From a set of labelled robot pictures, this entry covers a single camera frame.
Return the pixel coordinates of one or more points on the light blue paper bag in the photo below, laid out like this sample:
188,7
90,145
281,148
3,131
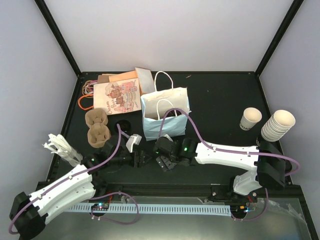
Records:
164,112

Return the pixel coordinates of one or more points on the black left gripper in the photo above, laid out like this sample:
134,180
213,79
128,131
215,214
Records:
140,163

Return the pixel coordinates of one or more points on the illustrated greeting card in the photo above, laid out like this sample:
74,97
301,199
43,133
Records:
118,97

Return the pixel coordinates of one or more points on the brown pulp cup carrier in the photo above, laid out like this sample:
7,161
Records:
98,133

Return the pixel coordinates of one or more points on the stack of white paper cups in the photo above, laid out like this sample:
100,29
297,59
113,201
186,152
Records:
276,127

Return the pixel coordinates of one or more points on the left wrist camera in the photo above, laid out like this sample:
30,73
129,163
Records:
134,139

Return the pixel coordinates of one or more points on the black lid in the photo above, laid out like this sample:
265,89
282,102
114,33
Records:
173,113

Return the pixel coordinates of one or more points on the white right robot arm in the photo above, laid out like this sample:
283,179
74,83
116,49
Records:
263,167

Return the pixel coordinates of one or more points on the light blue cable duct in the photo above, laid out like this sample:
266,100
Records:
164,209

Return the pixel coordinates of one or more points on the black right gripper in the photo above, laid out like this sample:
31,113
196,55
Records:
165,163

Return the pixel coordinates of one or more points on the brown cardboard sleeve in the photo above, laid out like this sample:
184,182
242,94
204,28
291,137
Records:
103,78

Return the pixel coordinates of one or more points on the white plastic cutlery pile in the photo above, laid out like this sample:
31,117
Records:
58,145

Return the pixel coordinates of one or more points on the rubber bands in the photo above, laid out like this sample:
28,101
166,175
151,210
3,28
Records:
87,92

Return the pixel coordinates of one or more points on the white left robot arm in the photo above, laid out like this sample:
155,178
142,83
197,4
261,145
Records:
30,213

